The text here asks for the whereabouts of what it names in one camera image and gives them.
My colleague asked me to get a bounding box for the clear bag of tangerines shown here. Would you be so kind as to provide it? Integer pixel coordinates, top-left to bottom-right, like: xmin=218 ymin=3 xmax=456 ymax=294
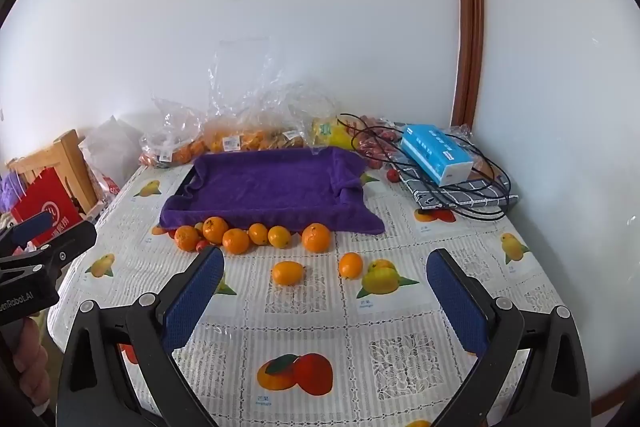
xmin=139 ymin=96 xmax=208 ymax=168

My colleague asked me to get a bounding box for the person's left hand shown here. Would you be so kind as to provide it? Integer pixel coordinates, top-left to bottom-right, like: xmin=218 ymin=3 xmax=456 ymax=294
xmin=12 ymin=316 xmax=52 ymax=409

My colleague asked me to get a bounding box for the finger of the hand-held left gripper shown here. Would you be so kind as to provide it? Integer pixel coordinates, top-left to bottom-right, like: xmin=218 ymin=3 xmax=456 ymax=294
xmin=0 ymin=211 xmax=54 ymax=253
xmin=0 ymin=221 xmax=97 ymax=280

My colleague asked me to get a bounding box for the yellow packet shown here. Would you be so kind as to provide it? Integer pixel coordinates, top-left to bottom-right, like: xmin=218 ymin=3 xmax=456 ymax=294
xmin=312 ymin=116 xmax=356 ymax=151

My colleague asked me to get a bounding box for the red paper bag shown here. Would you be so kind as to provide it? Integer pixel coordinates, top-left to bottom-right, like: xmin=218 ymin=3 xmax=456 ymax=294
xmin=10 ymin=167 xmax=83 ymax=248

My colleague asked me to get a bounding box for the purple towel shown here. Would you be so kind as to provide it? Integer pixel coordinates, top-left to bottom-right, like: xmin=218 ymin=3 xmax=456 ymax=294
xmin=160 ymin=146 xmax=387 ymax=235

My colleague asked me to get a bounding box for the oval kumquat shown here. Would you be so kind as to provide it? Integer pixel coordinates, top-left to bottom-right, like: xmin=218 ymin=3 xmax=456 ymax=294
xmin=271 ymin=261 xmax=305 ymax=287

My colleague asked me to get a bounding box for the brown wooden door frame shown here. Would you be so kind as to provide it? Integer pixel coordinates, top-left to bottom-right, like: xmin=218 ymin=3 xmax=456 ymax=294
xmin=449 ymin=0 xmax=486 ymax=128

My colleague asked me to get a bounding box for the white plastic bag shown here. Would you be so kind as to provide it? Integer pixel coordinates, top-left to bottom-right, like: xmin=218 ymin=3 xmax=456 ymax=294
xmin=79 ymin=115 xmax=143 ymax=208

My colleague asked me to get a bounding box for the blue tissue pack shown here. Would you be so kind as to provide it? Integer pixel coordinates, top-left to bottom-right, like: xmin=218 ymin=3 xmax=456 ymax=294
xmin=400 ymin=123 xmax=475 ymax=186

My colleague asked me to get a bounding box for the black wire basket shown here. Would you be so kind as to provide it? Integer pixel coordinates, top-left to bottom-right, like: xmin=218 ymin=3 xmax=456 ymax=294
xmin=336 ymin=113 xmax=512 ymax=222

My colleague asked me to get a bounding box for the wooden chair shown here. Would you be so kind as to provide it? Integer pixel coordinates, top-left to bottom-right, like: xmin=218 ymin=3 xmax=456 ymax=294
xmin=5 ymin=129 xmax=98 ymax=215

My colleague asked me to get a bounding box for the large tangerine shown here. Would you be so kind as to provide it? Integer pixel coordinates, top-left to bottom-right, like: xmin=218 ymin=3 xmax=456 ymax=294
xmin=302 ymin=222 xmax=332 ymax=254
xmin=202 ymin=216 xmax=230 ymax=244
xmin=174 ymin=225 xmax=201 ymax=252

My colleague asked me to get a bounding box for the bag of red fruits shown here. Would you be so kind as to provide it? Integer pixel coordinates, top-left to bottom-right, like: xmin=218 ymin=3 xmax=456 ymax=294
xmin=345 ymin=113 xmax=406 ymax=170

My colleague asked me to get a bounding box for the clear bag of physalis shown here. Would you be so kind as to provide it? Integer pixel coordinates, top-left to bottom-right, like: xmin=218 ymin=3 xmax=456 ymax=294
xmin=277 ymin=82 xmax=341 ymax=148

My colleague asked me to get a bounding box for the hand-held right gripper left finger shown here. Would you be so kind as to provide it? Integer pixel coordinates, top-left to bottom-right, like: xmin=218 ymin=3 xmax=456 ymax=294
xmin=56 ymin=247 xmax=226 ymax=427

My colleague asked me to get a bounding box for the fruit print tablecloth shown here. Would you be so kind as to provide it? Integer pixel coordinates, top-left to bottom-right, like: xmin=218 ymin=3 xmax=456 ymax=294
xmin=47 ymin=164 xmax=576 ymax=427

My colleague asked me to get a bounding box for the clear bag of kumquats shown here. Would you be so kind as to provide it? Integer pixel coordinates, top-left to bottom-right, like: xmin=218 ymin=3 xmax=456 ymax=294
xmin=200 ymin=38 xmax=306 ymax=154

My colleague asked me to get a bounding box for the grey checked cloth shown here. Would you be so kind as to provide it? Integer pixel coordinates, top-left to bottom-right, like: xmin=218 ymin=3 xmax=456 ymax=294
xmin=406 ymin=167 xmax=521 ymax=212

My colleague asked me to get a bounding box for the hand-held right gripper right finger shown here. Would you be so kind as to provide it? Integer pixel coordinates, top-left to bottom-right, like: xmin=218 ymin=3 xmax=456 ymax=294
xmin=426 ymin=248 xmax=592 ymax=427

